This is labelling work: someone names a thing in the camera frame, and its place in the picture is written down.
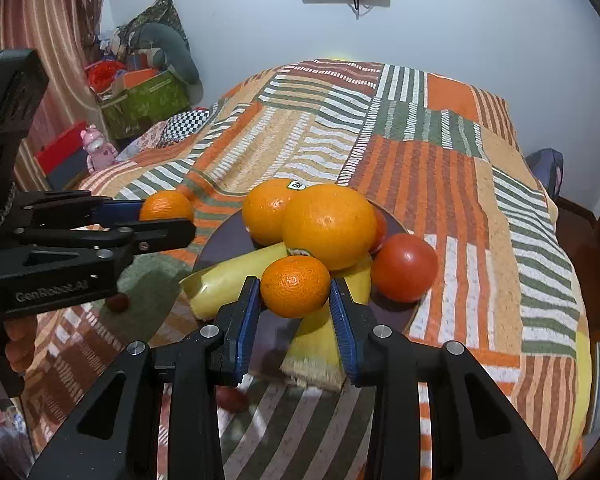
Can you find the green cardboard box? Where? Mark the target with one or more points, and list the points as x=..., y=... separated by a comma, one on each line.
x=145, y=105

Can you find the small tangerine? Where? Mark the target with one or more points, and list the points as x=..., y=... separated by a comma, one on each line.
x=295, y=286
x=166, y=207

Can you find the large orange with white sticker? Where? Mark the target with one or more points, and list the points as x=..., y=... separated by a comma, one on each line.
x=265, y=210

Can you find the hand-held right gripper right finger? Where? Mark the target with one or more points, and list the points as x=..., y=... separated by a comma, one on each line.
x=342, y=335

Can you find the orange cardboard box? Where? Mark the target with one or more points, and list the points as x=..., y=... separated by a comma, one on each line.
x=137, y=77

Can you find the black white checkered cloth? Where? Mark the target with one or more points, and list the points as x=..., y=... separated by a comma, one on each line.
x=185, y=125

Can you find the red tomato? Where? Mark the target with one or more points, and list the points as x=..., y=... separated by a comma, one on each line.
x=380, y=232
x=404, y=267

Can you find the red plastic bag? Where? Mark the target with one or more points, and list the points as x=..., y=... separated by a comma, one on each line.
x=102, y=75

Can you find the striped patchwork blanket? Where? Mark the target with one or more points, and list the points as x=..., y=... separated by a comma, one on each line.
x=430, y=170

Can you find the dark floral cushion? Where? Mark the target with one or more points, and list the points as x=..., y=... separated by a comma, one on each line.
x=160, y=10

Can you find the small dark red fruit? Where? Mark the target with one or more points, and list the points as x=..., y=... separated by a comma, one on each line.
x=117, y=301
x=230, y=399

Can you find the blue backpack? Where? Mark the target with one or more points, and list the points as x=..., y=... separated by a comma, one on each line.
x=545, y=170

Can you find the red box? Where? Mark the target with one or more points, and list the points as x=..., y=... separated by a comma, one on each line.
x=60, y=147

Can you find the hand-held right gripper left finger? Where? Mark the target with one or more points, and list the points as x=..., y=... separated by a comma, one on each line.
x=245, y=332

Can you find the pink plush toy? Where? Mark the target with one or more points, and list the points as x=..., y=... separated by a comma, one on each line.
x=97, y=147

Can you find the dark purple plate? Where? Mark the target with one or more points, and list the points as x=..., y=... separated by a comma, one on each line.
x=220, y=245

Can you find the striped brown curtain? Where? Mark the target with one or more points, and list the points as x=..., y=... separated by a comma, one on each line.
x=45, y=15

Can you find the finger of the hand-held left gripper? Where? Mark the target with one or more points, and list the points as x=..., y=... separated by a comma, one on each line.
x=165, y=234
x=115, y=211

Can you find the grey plush pillow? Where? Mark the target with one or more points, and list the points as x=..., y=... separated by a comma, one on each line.
x=172, y=47

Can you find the floral patterned quilt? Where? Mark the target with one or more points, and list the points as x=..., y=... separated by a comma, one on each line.
x=145, y=142

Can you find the person's left hand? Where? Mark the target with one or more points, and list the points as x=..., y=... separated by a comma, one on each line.
x=20, y=345

